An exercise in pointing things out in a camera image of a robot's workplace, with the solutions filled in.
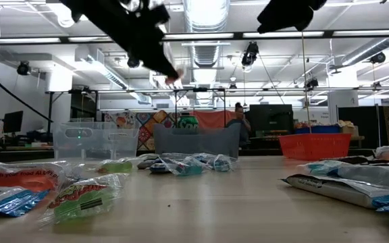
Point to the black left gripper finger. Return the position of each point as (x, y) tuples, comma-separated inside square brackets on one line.
[(147, 59), (162, 52)]

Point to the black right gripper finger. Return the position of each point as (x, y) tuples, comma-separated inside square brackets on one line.
[(268, 25)]

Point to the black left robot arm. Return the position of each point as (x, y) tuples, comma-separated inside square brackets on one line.
[(71, 6)]

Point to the green soda can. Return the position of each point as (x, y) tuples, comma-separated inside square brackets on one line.
[(187, 122)]

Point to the colourful patchwork cloth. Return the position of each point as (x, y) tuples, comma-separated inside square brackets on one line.
[(146, 135)]

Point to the orange cloth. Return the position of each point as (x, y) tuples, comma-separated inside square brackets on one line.
[(214, 118)]

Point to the thin wooden pole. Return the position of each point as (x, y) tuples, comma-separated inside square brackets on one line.
[(308, 101)]

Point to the black television screen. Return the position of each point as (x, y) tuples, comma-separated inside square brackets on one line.
[(272, 118)]

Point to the clear plastic bin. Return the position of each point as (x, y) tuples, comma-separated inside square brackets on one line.
[(96, 141)]

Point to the grey translucent plastic bin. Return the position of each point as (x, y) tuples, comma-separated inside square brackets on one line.
[(198, 143)]

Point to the blue storage tub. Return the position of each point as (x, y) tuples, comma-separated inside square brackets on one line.
[(319, 129)]

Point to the cardboard box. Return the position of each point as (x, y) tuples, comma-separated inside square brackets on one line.
[(348, 130)]

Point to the red plastic basket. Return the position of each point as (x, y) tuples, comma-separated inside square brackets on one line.
[(316, 146)]

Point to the black partition panel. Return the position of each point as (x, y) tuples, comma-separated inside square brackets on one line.
[(366, 125)]

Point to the black computer monitor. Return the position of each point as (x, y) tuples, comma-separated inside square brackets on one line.
[(13, 121)]

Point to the black ceiling-hung camera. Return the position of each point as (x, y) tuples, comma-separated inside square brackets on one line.
[(250, 54), (312, 83), (377, 58), (23, 68), (133, 63)]

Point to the silver ceiling air duct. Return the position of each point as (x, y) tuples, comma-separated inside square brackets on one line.
[(206, 20)]

